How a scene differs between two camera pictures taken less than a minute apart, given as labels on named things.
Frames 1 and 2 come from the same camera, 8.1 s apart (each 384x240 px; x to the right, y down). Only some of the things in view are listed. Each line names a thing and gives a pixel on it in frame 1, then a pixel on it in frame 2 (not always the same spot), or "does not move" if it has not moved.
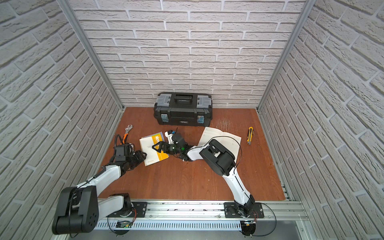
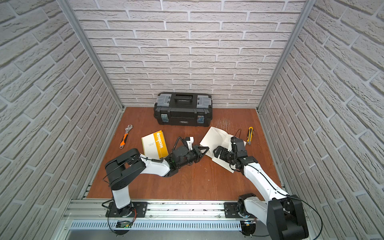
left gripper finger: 133,151 → 190,140
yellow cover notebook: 152,155 does not move
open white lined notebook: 230,142 does not move
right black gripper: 162,147 → 220,148
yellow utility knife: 250,135 does not move
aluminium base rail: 196,216 does not move
